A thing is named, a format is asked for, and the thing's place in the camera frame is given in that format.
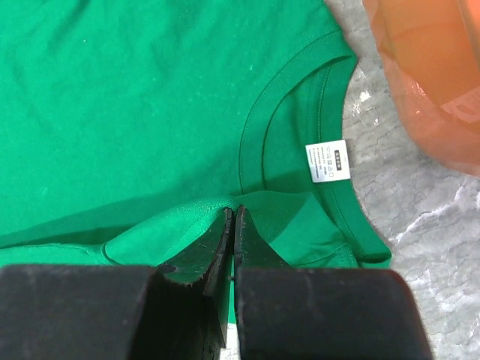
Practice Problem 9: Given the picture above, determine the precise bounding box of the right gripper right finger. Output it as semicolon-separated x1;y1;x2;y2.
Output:
234;207;434;359

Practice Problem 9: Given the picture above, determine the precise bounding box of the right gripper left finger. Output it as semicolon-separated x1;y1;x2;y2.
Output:
1;208;233;359

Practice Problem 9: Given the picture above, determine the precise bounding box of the green t shirt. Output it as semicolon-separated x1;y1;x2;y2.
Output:
0;0;393;327

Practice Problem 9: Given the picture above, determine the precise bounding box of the orange plastic basket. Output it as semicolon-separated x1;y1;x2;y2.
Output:
363;0;479;176

